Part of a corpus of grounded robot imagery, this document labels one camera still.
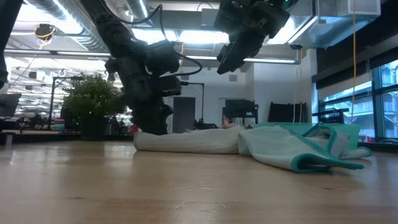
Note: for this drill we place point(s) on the dark computer monitor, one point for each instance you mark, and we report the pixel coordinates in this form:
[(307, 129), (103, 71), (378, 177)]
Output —
[(9, 104)]

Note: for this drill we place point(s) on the black tall stand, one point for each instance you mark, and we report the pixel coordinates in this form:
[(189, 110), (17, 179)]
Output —
[(51, 102)]

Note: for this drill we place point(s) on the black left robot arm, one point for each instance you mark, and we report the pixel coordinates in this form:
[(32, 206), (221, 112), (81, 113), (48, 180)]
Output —
[(115, 28)]

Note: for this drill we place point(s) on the black equipment cabinet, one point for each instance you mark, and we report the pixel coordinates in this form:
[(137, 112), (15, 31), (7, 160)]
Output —
[(239, 110)]

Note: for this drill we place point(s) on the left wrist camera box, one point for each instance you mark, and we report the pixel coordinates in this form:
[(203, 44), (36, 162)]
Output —
[(168, 86)]

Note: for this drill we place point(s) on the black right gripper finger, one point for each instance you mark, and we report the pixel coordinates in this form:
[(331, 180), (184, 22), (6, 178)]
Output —
[(236, 57)]

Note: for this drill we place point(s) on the teal plastic basket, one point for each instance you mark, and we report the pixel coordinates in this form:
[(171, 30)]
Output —
[(351, 133)]

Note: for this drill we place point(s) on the artificial green plant black pot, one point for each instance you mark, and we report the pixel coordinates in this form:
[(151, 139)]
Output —
[(93, 96)]

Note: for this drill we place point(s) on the black aluminium table frame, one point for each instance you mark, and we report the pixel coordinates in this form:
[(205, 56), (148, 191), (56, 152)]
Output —
[(46, 138)]

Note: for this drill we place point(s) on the silver rectangular ceiling duct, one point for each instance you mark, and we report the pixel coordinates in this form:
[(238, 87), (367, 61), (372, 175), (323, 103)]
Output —
[(329, 28)]

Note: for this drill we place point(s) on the person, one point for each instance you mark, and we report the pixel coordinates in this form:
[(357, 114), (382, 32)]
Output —
[(228, 123)]

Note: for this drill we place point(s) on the grey door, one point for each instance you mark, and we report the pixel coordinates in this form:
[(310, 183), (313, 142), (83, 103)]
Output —
[(185, 113)]

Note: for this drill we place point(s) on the light blue teal-edged microfiber towel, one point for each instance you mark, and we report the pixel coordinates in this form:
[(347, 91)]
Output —
[(280, 146)]

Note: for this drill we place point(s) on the black flat panel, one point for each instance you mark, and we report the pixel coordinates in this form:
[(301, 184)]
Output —
[(286, 112)]

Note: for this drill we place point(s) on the black background robot arm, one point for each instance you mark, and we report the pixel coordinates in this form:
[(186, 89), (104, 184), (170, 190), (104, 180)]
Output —
[(203, 126)]

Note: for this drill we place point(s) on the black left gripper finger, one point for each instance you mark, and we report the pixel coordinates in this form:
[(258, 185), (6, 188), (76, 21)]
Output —
[(147, 119), (168, 112)]

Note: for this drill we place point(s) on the ceiling dome camera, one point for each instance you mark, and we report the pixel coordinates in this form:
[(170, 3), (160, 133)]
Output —
[(296, 46)]

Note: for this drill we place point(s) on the long ceiling light tube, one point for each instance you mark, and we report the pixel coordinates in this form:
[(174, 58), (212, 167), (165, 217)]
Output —
[(62, 53)]

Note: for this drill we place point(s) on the black camera stand frame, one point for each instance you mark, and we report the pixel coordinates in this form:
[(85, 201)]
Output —
[(186, 83)]

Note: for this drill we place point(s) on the grey waffle microfiber towel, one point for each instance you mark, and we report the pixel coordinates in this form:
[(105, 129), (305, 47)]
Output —
[(186, 141)]

